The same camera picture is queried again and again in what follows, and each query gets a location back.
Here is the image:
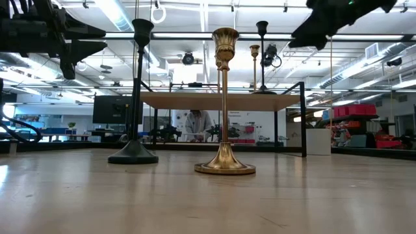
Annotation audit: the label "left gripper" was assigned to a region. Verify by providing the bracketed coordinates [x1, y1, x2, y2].
[0, 0, 109, 81]

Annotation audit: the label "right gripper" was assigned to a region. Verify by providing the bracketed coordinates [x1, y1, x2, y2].
[288, 0, 398, 51]

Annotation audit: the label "tall black candlestick holder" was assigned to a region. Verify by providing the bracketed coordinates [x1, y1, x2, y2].
[251, 20, 278, 96]
[107, 18, 159, 165]

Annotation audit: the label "gold brass candlestick holder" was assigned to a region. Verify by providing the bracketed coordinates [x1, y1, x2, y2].
[194, 27, 257, 176]
[249, 44, 261, 92]

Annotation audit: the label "black monitor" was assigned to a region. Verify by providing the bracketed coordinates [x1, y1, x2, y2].
[92, 95, 144, 125]

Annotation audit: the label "red storage bins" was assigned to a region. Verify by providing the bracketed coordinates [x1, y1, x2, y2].
[333, 103, 378, 118]

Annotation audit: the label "white pot with green plant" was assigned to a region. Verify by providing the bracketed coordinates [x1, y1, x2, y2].
[305, 123, 332, 156]

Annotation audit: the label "wooden shelf riser black legs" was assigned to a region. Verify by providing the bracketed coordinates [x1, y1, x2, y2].
[139, 81, 308, 159]

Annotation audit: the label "person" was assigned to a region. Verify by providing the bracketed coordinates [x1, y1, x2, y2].
[184, 109, 214, 143]

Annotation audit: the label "black ceiling device with cable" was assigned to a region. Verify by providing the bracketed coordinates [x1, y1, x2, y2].
[263, 44, 283, 68]

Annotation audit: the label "white hanging cable ring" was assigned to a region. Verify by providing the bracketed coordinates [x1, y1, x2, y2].
[150, 3, 167, 25]

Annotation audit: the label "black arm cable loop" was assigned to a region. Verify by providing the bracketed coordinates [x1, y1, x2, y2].
[0, 77, 43, 144]

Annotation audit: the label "black aluminium table frame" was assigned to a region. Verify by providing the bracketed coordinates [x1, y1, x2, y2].
[0, 140, 416, 161]

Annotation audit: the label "black overhead camera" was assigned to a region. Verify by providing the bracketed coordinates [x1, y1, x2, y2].
[181, 51, 196, 66]

